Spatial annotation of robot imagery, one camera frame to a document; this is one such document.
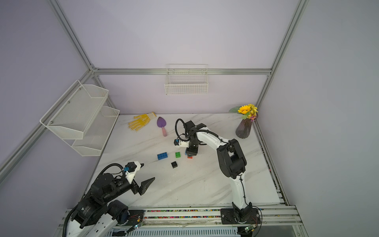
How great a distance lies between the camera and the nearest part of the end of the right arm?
716mm

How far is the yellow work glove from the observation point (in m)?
1.13

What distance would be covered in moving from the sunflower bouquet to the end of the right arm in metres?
0.32

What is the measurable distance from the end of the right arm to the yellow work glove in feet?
1.58

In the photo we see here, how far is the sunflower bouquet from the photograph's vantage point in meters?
0.90
